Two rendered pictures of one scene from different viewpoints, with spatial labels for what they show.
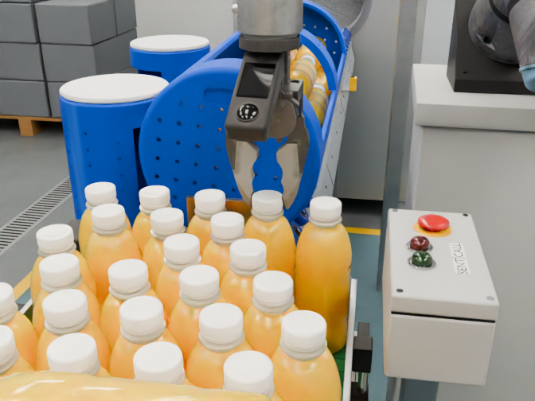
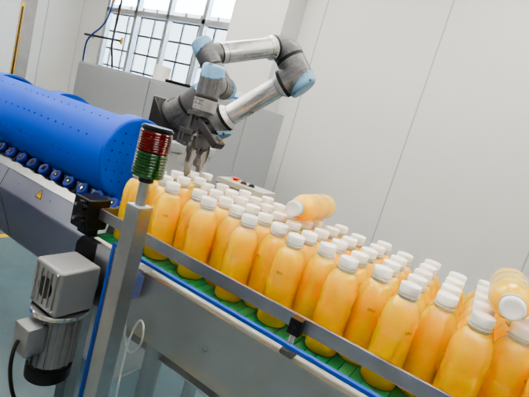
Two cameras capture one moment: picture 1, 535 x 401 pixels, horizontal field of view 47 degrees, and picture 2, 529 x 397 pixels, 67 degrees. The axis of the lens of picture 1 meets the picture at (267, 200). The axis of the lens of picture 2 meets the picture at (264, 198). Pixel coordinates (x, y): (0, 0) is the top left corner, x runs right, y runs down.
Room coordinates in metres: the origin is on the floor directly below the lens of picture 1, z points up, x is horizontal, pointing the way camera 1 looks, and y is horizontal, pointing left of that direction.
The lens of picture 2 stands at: (0.04, 1.14, 1.32)
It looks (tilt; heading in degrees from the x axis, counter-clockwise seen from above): 10 degrees down; 290
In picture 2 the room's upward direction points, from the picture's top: 16 degrees clockwise
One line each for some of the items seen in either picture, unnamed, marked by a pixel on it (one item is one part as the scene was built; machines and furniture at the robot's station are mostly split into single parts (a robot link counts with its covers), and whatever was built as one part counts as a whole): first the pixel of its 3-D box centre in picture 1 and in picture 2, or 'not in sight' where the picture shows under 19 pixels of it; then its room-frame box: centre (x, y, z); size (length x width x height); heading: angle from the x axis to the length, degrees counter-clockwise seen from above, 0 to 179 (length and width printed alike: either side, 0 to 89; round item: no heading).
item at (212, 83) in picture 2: not in sight; (211, 82); (0.73, -0.01, 1.40); 0.09 x 0.08 x 0.11; 96
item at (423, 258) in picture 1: (422, 258); not in sight; (0.56, -0.16, 1.11); 0.02 x 0.02 x 0.01
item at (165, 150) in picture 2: not in sight; (154, 141); (0.52, 0.49, 1.23); 0.06 x 0.06 x 0.04
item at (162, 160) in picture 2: not in sight; (149, 164); (0.52, 0.49, 1.18); 0.06 x 0.06 x 0.05
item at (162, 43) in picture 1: (169, 42); not in sight; (2.24, 0.35, 1.03); 0.28 x 0.28 x 0.01
